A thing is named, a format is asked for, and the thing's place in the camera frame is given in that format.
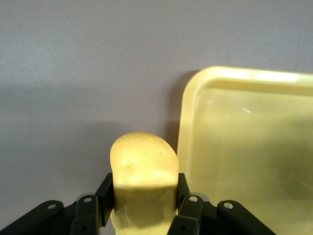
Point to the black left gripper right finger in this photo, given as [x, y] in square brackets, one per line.
[193, 213]

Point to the yellow plastic tray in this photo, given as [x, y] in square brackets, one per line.
[244, 147]

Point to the yellow potato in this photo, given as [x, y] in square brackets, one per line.
[144, 159]

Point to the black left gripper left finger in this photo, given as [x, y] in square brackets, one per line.
[105, 195]

